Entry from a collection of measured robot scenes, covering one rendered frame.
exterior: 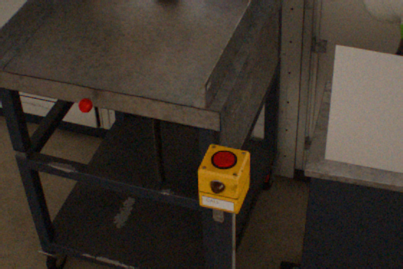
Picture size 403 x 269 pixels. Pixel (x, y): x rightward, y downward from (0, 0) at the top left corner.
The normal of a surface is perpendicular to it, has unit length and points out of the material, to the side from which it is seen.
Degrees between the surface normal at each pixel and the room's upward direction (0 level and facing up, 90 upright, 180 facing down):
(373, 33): 90
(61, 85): 90
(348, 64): 90
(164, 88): 0
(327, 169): 0
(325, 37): 90
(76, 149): 0
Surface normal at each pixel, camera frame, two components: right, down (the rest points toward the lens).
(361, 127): -0.29, 0.65
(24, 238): -0.04, -0.74
